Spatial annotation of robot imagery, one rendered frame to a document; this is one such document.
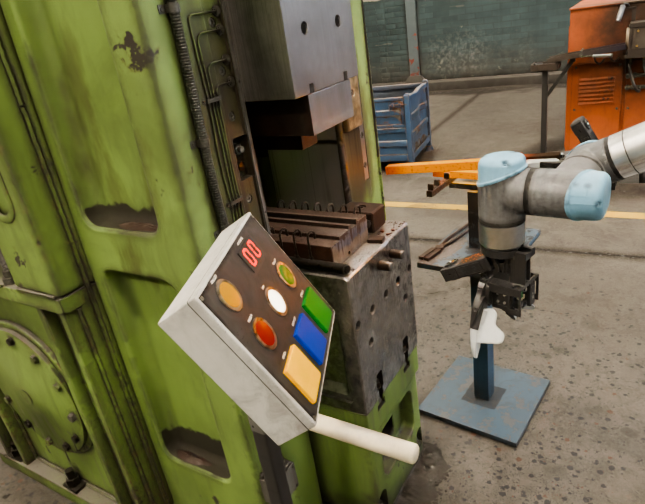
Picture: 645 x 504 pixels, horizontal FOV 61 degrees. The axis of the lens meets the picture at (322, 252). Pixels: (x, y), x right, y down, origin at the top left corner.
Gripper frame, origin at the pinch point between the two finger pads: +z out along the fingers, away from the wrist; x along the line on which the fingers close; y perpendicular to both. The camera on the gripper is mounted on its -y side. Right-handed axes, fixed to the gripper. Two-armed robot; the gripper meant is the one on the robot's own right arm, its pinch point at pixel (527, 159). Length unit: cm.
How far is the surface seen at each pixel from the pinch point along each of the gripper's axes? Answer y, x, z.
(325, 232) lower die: 12, -24, 47
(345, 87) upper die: -23.7, -12.2, 40.6
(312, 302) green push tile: 8, -62, 26
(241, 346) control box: -1, -89, 20
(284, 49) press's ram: -36, -34, 41
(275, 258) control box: -2, -63, 32
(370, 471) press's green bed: 87, -34, 41
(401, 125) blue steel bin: 69, 321, 183
